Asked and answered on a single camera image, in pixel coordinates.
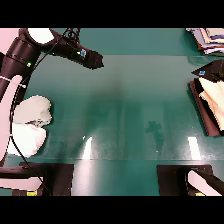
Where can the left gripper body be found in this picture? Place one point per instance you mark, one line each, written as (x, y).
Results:
(90, 59)

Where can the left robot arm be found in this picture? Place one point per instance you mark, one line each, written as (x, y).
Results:
(19, 54)

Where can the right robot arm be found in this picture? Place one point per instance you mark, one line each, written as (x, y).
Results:
(213, 70)

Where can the pale grey garment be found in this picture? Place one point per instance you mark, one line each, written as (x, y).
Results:
(197, 34)

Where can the cream garment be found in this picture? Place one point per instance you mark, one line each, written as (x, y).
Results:
(216, 33)
(215, 100)

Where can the white garment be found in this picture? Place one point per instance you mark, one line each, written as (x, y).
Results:
(32, 110)
(27, 139)

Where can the red-brown garment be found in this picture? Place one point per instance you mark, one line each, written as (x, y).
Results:
(210, 45)

